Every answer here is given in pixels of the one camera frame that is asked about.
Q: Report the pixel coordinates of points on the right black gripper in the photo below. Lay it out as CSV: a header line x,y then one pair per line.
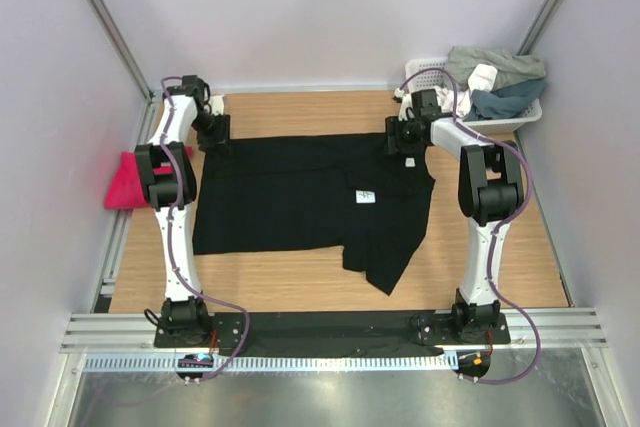
x,y
392,129

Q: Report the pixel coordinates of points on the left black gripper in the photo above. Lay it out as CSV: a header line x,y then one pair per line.
x,y
221,137

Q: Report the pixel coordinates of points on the black t shirt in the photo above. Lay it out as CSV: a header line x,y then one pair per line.
x,y
311,192

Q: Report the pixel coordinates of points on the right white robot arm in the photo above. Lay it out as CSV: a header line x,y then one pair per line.
x,y
490,191

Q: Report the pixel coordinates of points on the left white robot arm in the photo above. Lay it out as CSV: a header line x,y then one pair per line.
x,y
169,186

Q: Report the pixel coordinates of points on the white t shirt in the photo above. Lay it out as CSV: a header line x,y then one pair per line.
x,y
482,79

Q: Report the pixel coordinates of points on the teal blue t shirt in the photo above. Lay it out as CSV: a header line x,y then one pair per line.
x,y
505,103

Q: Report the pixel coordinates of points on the folded pink t shirt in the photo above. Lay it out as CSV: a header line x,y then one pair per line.
x,y
126,191

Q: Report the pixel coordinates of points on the grey t shirt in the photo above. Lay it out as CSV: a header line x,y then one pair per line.
x,y
511,69

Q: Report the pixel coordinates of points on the white laundry basket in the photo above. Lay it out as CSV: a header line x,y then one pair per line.
x,y
434,77

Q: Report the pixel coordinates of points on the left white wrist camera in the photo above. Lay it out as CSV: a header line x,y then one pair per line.
x,y
215,105

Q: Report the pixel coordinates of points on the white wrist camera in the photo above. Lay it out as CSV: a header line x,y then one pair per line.
x,y
215,105
403,99

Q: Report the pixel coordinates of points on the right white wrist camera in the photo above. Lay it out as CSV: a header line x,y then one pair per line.
x,y
403,99

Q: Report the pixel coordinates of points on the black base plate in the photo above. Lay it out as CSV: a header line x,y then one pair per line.
x,y
347,334

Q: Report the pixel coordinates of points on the aluminium frame rail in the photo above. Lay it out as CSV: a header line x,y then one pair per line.
x,y
546,326

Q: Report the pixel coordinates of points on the slotted cable duct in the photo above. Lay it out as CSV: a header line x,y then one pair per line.
x,y
196,363

